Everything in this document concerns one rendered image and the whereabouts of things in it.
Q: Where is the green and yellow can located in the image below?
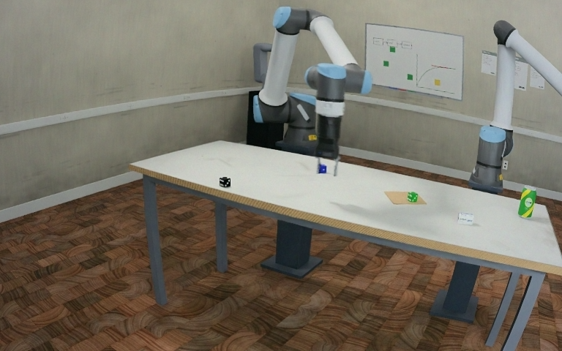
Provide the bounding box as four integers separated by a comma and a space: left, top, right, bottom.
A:
517, 185, 537, 219

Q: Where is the grey jointed stand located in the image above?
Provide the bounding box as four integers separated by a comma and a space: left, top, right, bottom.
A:
253, 42, 273, 85

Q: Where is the tan square mat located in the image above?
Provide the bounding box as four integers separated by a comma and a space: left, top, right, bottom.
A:
383, 190, 427, 205

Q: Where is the black cabinet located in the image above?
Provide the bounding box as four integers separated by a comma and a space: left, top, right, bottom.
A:
247, 91, 286, 148

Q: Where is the white paper notice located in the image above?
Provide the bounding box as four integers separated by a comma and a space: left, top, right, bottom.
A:
481, 50, 497, 76
513, 58, 529, 91
529, 65, 546, 90

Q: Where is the white table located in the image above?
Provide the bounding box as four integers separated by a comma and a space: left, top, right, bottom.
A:
128, 140, 562, 351

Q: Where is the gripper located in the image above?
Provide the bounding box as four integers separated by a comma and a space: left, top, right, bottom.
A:
315, 114, 343, 178

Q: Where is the whiteboard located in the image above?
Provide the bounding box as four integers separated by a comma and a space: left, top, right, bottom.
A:
364, 23, 465, 102

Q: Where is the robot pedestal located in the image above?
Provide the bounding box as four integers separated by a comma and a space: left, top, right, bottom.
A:
429, 181, 504, 325
261, 140, 326, 279

